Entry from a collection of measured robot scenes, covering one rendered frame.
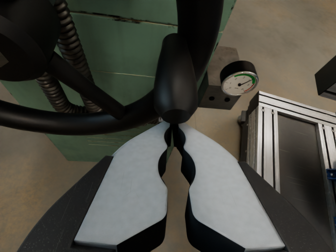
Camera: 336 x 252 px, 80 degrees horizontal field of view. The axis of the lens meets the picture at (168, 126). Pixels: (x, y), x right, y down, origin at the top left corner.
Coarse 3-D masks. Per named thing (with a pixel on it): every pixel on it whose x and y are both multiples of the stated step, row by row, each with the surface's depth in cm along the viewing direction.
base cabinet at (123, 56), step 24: (96, 24) 32; (120, 24) 32; (144, 24) 32; (168, 24) 33; (96, 48) 36; (120, 48) 36; (144, 48) 36; (96, 72) 41; (120, 72) 42; (144, 72) 42; (24, 96) 49; (72, 96) 48; (120, 96) 48; (72, 144) 73; (96, 144) 73; (120, 144) 73
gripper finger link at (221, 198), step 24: (192, 144) 10; (216, 144) 10; (192, 168) 9; (216, 168) 9; (240, 168) 9; (192, 192) 8; (216, 192) 8; (240, 192) 8; (192, 216) 7; (216, 216) 7; (240, 216) 7; (264, 216) 7; (192, 240) 7; (216, 240) 6; (240, 240) 6; (264, 240) 6
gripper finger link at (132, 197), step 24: (144, 144) 10; (168, 144) 12; (120, 168) 8; (144, 168) 8; (96, 192) 7; (120, 192) 7; (144, 192) 7; (96, 216) 6; (120, 216) 7; (144, 216) 7; (96, 240) 6; (120, 240) 6; (144, 240) 7
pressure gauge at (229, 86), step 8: (232, 64) 34; (240, 64) 34; (248, 64) 34; (224, 72) 35; (232, 72) 33; (240, 72) 33; (248, 72) 33; (224, 80) 34; (232, 80) 35; (240, 80) 35; (248, 80) 35; (256, 80) 34; (224, 88) 37; (232, 88) 37; (240, 88) 37; (248, 88) 37
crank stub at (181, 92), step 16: (176, 48) 12; (160, 64) 11; (176, 64) 11; (192, 64) 12; (160, 80) 11; (176, 80) 10; (192, 80) 11; (160, 96) 10; (176, 96) 10; (192, 96) 10; (160, 112) 11; (176, 112) 10; (192, 112) 11
